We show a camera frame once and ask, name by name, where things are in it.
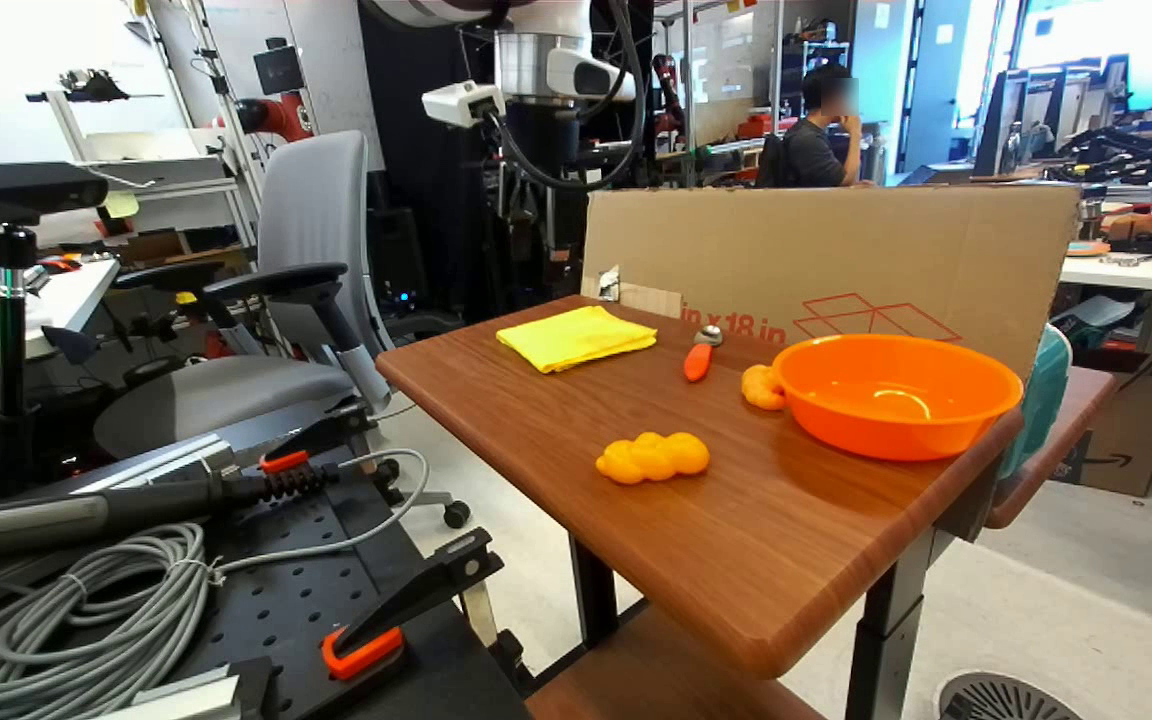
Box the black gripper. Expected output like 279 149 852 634
504 97 599 180

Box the orange plastic bowl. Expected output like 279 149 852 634
768 331 1029 470

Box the yellow folded cloth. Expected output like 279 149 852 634
493 305 660 375

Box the grey office chair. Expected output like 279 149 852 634
93 129 473 532

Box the seated person in dark shirt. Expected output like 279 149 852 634
755 61 863 194

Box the orange croissant shaped toy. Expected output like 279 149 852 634
735 360 790 418

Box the orange lumpy plush toy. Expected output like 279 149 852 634
591 429 713 490

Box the brown cardboard box panel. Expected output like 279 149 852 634
582 185 1083 403

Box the white shelf rack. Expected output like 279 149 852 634
28 76 261 246

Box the wooden table with black legs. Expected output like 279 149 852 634
377 294 1023 720

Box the black perforated mounting board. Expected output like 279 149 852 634
0 457 532 720

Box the low wooden shelf board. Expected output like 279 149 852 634
526 604 828 720

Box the teal fabric object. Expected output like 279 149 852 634
998 319 1078 484

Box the white work table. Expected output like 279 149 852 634
1057 246 1152 305

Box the brown cardboard box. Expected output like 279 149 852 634
1067 331 1152 501

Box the round black floor fan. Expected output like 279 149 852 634
931 668 1088 720

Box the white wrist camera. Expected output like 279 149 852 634
415 76 512 132

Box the orange handled metal spoon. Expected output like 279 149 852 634
682 319 728 387

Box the thin white cable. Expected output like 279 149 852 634
208 446 432 580

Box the black clamp with orange handle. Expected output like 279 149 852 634
316 525 510 690

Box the black camera on stand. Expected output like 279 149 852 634
0 161 113 484

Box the long black handle tool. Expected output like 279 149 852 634
0 449 403 566

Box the coiled grey cable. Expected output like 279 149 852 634
0 521 217 720

